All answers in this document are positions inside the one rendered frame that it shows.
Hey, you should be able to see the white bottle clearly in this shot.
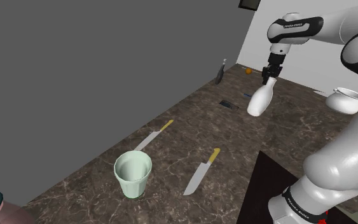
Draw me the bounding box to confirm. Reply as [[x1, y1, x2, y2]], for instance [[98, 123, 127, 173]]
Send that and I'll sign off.
[[247, 77, 278, 118]]

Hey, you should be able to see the dark grey slim tool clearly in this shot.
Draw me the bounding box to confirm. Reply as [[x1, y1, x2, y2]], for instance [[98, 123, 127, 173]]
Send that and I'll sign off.
[[214, 57, 228, 85]]

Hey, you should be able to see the black phone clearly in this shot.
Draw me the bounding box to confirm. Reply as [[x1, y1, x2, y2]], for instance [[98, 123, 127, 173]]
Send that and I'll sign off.
[[219, 99, 240, 111]]

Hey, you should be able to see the white pot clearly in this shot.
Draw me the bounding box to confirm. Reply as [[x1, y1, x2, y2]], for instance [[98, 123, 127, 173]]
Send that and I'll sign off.
[[324, 87, 358, 115]]

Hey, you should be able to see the pale green cup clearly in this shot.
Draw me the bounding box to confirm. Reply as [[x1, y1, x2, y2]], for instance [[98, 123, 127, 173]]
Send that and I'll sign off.
[[113, 150, 153, 200]]

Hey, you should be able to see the pink jar with teal lid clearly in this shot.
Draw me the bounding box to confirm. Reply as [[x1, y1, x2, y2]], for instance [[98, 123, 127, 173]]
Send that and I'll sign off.
[[0, 190, 38, 224]]

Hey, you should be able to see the dark framed wall picture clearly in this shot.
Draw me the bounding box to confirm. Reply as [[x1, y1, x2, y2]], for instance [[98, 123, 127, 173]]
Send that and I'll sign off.
[[238, 0, 262, 12]]

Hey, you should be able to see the wide knife with yellow handle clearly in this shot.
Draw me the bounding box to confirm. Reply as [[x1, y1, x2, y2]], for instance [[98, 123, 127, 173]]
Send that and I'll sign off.
[[182, 147, 221, 197]]

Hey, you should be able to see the slim knife with yellow handle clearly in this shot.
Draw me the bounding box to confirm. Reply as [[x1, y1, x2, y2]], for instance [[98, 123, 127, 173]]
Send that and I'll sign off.
[[134, 119, 175, 152]]

